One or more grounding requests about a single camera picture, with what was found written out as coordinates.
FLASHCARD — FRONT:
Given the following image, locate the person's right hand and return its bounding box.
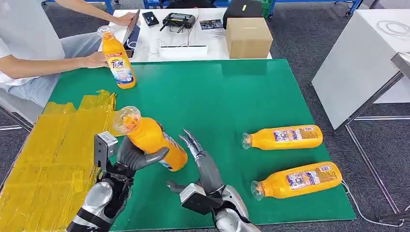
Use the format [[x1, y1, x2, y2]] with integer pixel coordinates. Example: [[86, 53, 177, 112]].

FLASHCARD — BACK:
[[80, 51, 109, 69]]

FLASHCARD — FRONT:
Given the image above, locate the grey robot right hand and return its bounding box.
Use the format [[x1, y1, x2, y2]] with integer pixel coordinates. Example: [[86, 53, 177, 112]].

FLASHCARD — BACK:
[[166, 129, 225, 196]]

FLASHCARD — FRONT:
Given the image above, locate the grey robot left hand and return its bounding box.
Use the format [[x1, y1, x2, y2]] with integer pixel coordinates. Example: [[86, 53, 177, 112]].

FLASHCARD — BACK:
[[116, 136, 170, 178]]

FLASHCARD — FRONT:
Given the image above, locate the person's left hand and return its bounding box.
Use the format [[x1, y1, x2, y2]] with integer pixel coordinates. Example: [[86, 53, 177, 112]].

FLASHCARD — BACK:
[[114, 12, 137, 27]]

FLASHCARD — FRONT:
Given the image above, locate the orange detergent bottle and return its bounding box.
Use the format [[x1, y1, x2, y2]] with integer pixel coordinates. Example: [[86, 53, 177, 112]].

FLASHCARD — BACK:
[[97, 25, 136, 89], [113, 106, 189, 172], [250, 161, 343, 202], [242, 125, 323, 151]]

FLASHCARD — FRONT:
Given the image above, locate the tablet with blue case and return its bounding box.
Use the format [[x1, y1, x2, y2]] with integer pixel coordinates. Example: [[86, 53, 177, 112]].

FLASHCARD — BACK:
[[122, 9, 141, 52]]

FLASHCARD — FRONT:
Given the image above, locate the black remote controller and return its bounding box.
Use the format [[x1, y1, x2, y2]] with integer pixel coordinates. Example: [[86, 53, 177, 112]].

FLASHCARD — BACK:
[[159, 13, 196, 34]]

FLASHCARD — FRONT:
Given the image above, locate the long white box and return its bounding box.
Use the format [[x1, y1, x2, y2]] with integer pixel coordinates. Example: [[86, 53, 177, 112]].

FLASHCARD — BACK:
[[159, 44, 208, 60]]

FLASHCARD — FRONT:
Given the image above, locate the green table mat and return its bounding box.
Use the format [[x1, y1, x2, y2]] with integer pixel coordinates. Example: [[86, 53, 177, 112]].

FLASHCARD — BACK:
[[48, 58, 357, 232]]

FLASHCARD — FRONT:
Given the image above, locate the person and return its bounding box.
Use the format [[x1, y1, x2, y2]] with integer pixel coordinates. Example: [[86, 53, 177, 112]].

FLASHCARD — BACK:
[[0, 0, 137, 108]]

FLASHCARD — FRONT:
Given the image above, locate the yellow taped sheet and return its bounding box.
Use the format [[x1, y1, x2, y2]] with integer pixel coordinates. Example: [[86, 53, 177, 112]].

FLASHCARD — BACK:
[[0, 89, 127, 232]]

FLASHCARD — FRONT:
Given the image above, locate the printed photo card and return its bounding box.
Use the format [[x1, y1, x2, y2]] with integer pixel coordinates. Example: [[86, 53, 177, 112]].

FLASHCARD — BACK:
[[199, 19, 224, 30]]

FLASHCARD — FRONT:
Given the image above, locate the white desk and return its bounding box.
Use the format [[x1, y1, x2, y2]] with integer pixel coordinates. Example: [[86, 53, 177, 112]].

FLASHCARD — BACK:
[[97, 8, 273, 63]]

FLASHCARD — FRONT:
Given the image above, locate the black bag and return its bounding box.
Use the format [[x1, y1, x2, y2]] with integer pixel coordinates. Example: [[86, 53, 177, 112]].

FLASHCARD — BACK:
[[222, 0, 264, 29]]

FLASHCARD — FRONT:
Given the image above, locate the brown cardboard box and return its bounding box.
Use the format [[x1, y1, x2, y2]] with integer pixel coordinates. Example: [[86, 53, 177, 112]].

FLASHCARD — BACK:
[[225, 17, 274, 59]]

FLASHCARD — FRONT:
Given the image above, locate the white side table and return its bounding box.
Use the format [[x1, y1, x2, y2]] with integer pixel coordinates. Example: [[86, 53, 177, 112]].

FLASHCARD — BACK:
[[311, 9, 410, 131]]

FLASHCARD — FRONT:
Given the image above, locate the blue metal rack frame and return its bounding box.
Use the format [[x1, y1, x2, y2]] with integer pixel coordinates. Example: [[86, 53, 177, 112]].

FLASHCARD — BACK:
[[143, 0, 364, 16], [42, 0, 116, 14]]

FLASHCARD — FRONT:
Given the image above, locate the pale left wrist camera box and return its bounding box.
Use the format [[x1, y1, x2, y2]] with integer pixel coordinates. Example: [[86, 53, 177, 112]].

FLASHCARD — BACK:
[[93, 131, 118, 172]]

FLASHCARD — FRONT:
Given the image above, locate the dark right wrist camera box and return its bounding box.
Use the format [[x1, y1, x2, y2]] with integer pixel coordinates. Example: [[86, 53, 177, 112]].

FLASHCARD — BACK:
[[179, 183, 224, 216]]

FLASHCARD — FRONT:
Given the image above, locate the thin grey cable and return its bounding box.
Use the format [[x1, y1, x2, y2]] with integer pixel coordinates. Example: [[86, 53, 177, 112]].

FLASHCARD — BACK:
[[187, 9, 200, 46]]

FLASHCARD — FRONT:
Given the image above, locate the white floor cable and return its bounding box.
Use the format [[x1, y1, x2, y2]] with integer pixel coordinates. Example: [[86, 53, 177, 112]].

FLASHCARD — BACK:
[[341, 180, 410, 229]]

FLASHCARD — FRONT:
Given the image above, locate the steel table frame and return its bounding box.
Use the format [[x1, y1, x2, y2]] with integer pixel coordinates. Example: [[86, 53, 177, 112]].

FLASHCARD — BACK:
[[333, 52, 410, 225]]

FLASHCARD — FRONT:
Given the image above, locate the coiled white cable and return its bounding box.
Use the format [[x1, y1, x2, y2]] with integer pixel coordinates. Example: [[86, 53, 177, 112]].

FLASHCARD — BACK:
[[377, 20, 410, 36]]

